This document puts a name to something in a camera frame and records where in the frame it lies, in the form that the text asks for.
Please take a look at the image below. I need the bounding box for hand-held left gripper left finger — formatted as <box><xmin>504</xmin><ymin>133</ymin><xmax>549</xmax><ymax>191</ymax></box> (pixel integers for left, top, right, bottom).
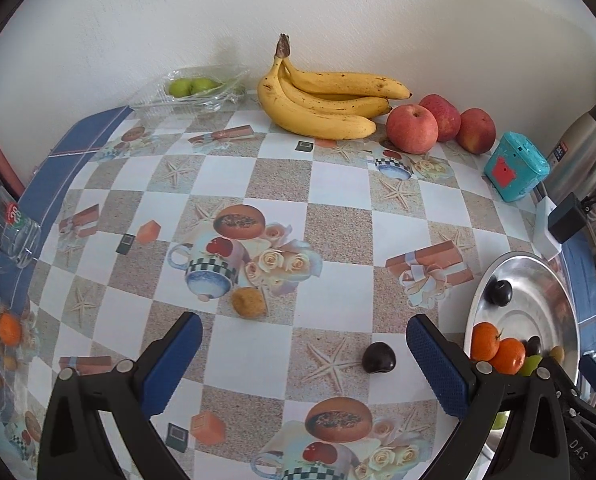
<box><xmin>37</xmin><ymin>311</ymin><xmax>204</xmax><ymax>480</ymax></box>

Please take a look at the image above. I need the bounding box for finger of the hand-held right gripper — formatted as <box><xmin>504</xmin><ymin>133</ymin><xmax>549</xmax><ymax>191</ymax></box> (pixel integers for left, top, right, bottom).
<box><xmin>579</xmin><ymin>354</ymin><xmax>596</xmax><ymax>404</ymax></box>

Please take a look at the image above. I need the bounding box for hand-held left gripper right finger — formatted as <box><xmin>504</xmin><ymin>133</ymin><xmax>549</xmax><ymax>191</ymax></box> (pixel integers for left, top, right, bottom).
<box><xmin>406</xmin><ymin>314</ymin><xmax>577</xmax><ymax>480</ymax></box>

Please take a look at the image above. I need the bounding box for orange with stem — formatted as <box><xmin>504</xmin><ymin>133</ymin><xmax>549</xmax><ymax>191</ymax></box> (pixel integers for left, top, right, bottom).
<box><xmin>470</xmin><ymin>322</ymin><xmax>503</xmax><ymax>362</ymax></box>

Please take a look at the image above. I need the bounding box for green mango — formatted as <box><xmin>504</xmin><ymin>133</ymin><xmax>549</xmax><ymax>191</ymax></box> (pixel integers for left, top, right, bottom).
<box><xmin>492</xmin><ymin>354</ymin><xmax>543</xmax><ymax>431</ymax></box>

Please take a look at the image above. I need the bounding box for round metal tray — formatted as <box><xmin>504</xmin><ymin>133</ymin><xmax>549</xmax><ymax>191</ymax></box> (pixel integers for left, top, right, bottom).
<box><xmin>463</xmin><ymin>252</ymin><xmax>581</xmax><ymax>461</ymax></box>

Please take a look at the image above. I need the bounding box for small brown fruit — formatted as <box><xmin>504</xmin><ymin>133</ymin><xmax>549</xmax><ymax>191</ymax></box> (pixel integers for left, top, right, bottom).
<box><xmin>230</xmin><ymin>287</ymin><xmax>268</xmax><ymax>319</ymax></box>

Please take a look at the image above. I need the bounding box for white box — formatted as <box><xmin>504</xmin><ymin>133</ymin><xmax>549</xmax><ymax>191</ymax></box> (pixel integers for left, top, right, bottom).
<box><xmin>534</xmin><ymin>197</ymin><xmax>564</xmax><ymax>257</ymax></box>

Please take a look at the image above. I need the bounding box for black power adapter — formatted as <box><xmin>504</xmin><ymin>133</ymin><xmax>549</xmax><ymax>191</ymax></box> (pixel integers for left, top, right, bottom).
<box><xmin>548</xmin><ymin>192</ymin><xmax>587</xmax><ymax>243</ymax></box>

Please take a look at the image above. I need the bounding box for orange in plastic tray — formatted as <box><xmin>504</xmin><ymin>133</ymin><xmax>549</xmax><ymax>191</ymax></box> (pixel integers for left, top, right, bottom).
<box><xmin>0</xmin><ymin>314</ymin><xmax>23</xmax><ymax>345</ymax></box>

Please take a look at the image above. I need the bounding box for printed checkered tablecloth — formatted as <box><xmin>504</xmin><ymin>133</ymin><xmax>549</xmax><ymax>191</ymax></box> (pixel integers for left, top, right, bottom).
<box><xmin>0</xmin><ymin>92</ymin><xmax>596</xmax><ymax>480</ymax></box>

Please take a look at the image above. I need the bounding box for glass mug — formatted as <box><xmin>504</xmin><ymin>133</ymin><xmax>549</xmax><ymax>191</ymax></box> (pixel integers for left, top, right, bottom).
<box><xmin>0</xmin><ymin>186</ymin><xmax>43</xmax><ymax>273</ymax></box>

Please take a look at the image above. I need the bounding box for teal box with red label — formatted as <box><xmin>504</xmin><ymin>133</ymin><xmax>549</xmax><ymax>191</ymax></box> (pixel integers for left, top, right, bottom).
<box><xmin>484</xmin><ymin>131</ymin><xmax>550</xmax><ymax>203</ymax></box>

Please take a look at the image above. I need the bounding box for steel thermos jug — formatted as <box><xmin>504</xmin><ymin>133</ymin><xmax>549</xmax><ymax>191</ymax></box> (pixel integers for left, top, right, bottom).
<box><xmin>543</xmin><ymin>95</ymin><xmax>596</xmax><ymax>206</ymax></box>

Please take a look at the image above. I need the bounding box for red apple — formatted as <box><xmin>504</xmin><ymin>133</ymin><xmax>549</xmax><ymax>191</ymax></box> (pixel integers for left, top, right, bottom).
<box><xmin>386</xmin><ymin>104</ymin><xmax>439</xmax><ymax>155</ymax></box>
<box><xmin>419</xmin><ymin>94</ymin><xmax>462</xmax><ymax>143</ymax></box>
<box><xmin>455</xmin><ymin>108</ymin><xmax>497</xmax><ymax>155</ymax></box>

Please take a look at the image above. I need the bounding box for clear plastic container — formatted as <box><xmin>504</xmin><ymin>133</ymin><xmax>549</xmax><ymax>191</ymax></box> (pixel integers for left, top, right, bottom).
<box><xmin>130</xmin><ymin>65</ymin><xmax>249</xmax><ymax>111</ymax></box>

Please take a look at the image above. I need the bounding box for yellow banana bunch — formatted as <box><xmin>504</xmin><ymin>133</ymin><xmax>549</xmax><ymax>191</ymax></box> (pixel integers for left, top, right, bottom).
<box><xmin>257</xmin><ymin>34</ymin><xmax>412</xmax><ymax>140</ymax></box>

